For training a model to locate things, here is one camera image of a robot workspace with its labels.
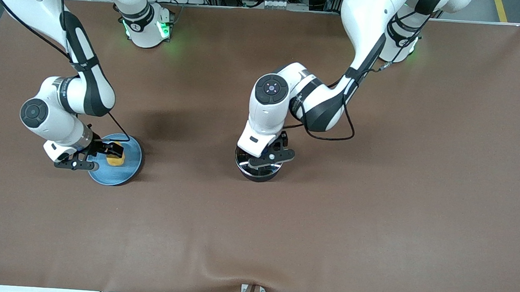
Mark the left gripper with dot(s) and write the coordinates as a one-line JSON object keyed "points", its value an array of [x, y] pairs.
{"points": [[280, 143]]}

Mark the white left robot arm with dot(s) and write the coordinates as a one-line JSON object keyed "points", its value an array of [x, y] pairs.
{"points": [[269, 114]]}

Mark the blue plate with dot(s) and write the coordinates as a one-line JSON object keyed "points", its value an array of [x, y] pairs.
{"points": [[121, 173]]}

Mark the white terminal block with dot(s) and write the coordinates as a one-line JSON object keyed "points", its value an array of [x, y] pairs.
{"points": [[277, 3]]}

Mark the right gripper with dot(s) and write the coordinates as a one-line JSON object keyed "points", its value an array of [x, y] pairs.
{"points": [[98, 146]]}

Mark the brown table cloth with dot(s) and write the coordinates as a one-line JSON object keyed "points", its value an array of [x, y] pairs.
{"points": [[374, 218]]}

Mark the glass lid with blue knob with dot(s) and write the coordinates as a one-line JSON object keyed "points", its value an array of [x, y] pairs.
{"points": [[265, 170]]}

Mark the yellow potato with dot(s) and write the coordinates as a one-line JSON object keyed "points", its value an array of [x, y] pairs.
{"points": [[115, 159]]}

